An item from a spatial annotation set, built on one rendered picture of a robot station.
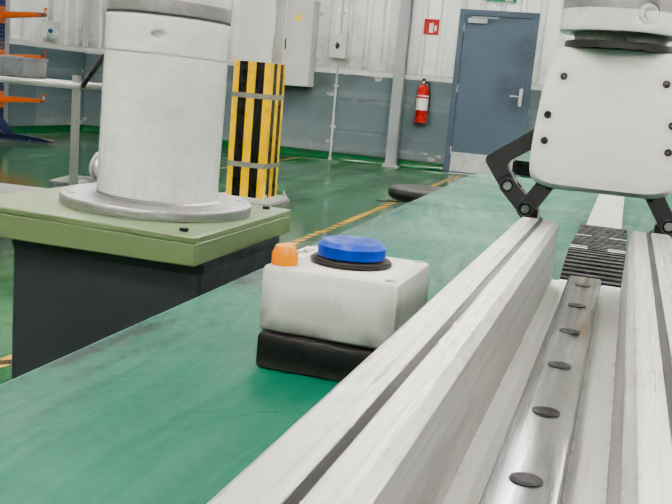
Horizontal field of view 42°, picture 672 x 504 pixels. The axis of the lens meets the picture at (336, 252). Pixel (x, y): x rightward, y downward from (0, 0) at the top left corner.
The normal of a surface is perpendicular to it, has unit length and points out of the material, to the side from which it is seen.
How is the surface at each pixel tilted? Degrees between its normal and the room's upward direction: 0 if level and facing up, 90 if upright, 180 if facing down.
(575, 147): 94
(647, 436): 0
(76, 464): 0
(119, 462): 0
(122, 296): 90
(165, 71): 90
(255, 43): 90
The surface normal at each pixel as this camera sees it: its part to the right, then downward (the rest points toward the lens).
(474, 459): 0.09, -0.98
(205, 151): 0.82, 0.18
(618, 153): -0.30, 0.22
